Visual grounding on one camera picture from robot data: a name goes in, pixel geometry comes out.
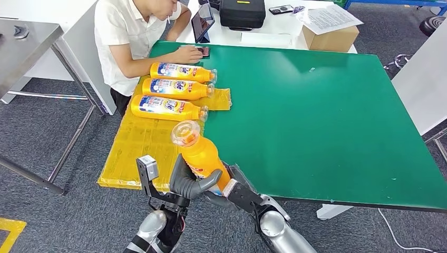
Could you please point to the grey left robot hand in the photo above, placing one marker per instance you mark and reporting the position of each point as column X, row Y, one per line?
column 183, row 181

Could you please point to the person's right hand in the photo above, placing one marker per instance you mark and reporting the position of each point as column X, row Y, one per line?
column 190, row 54

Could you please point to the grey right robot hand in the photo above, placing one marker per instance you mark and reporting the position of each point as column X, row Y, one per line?
column 241, row 176

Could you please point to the orange detergent bottle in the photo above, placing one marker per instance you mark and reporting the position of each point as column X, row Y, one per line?
column 178, row 71
column 204, row 157
column 164, row 106
column 174, row 88

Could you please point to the person's right forearm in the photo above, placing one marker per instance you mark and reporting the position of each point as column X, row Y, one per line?
column 150, row 66

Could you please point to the person's left forearm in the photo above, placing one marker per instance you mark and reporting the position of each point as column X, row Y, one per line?
column 181, row 26

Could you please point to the black smartphone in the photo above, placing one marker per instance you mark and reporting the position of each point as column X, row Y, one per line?
column 205, row 51

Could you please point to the black tablet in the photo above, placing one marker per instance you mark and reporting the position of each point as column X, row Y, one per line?
column 202, row 21

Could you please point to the yellow taped cardboard sheet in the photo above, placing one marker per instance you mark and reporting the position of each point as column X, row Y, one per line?
column 139, row 153

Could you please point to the black carrying case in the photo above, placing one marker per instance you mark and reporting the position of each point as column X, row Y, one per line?
column 242, row 14

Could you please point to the person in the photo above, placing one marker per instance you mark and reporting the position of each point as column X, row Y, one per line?
column 122, row 35

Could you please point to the white table foot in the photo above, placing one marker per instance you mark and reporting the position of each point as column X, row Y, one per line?
column 331, row 211

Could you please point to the small purple item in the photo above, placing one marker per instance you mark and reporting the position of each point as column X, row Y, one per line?
column 298, row 9

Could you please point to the brown cardboard box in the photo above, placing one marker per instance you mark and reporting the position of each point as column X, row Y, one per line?
column 331, row 39

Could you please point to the printed paper sheet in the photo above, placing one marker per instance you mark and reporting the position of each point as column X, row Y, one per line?
column 329, row 18

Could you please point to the steel table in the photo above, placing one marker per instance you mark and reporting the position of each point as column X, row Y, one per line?
column 21, row 50

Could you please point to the grey metal part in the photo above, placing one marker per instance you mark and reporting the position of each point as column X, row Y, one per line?
column 21, row 32

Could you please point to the yellow floor marking tape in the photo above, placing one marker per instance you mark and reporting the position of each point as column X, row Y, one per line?
column 12, row 227

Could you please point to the white side table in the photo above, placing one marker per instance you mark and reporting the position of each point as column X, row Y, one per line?
column 424, row 80

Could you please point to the black round stool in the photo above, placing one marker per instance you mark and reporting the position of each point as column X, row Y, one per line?
column 432, row 25

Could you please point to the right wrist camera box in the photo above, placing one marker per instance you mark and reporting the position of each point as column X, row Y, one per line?
column 244, row 197

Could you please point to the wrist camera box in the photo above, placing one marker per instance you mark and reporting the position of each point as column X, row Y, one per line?
column 146, row 167
column 244, row 197

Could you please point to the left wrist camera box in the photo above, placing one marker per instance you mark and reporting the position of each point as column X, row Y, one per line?
column 146, row 167

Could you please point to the blue metal rack frame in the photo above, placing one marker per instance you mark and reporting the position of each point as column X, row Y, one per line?
column 384, row 2

